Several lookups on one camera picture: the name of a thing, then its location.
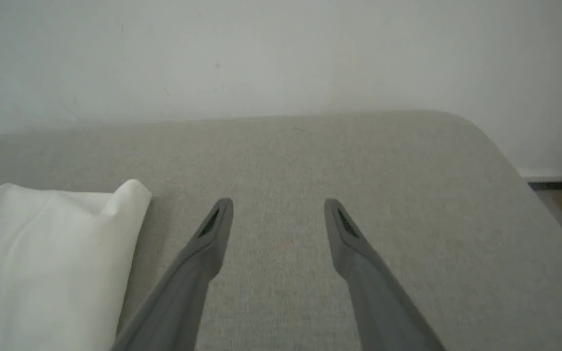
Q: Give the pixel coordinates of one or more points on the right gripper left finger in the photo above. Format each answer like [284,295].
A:
[183,292]

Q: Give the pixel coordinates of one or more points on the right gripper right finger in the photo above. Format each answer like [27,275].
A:
[373,297]

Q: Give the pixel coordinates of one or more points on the white long-sleeve shirt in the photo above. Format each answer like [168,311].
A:
[42,268]

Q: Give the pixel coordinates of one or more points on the white baseboard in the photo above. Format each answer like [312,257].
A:
[544,174]

